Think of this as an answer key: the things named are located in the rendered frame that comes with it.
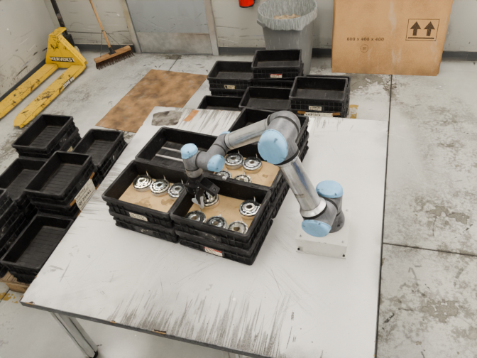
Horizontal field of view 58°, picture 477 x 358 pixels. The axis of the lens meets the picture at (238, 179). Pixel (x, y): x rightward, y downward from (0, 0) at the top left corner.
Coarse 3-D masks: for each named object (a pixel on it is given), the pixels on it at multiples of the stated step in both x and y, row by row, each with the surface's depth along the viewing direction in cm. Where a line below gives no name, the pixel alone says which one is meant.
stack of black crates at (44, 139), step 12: (36, 120) 336; (48, 120) 344; (60, 120) 340; (72, 120) 334; (24, 132) 326; (36, 132) 338; (48, 132) 341; (60, 132) 322; (72, 132) 337; (12, 144) 316; (24, 144) 327; (36, 144) 331; (48, 144) 311; (60, 144) 324; (72, 144) 338; (24, 156) 321; (36, 156) 318; (48, 156) 315
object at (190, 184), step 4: (188, 176) 199; (200, 176) 199; (188, 180) 204; (192, 180) 203; (188, 184) 205; (192, 184) 204; (196, 184) 204; (188, 188) 207; (192, 188) 204; (196, 188) 203; (200, 188) 203; (188, 192) 208; (192, 192) 207; (196, 192) 204; (200, 192) 204
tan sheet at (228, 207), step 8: (224, 200) 216; (232, 200) 215; (240, 200) 215; (192, 208) 215; (200, 208) 214; (216, 208) 213; (224, 208) 212; (232, 208) 212; (208, 216) 210; (224, 216) 208; (232, 216) 208; (240, 216) 207; (248, 224) 203
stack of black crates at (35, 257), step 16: (32, 224) 288; (48, 224) 296; (64, 224) 290; (16, 240) 276; (32, 240) 289; (48, 240) 287; (16, 256) 277; (32, 256) 279; (48, 256) 264; (16, 272) 271; (32, 272) 264
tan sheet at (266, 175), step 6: (264, 162) 233; (228, 168) 233; (240, 168) 232; (264, 168) 230; (270, 168) 229; (276, 168) 228; (234, 174) 229; (240, 174) 229; (246, 174) 228; (252, 174) 227; (258, 174) 227; (264, 174) 226; (270, 174) 226; (276, 174) 225; (252, 180) 224; (258, 180) 223; (264, 180) 223; (270, 180) 222
